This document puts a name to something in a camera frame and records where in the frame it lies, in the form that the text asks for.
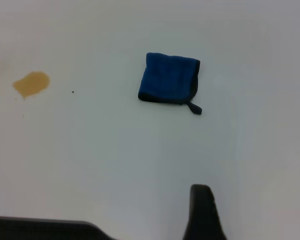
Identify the tan coffee spill puddle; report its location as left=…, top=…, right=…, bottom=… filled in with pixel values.
left=12, top=71, right=51, bottom=101

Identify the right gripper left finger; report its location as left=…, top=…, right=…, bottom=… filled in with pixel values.
left=0, top=215, right=117, bottom=240

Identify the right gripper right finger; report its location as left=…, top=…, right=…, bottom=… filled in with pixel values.
left=181, top=184, right=228, bottom=240

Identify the blue microfiber cloth black trim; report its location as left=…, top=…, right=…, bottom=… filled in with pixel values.
left=137, top=52, right=203, bottom=116

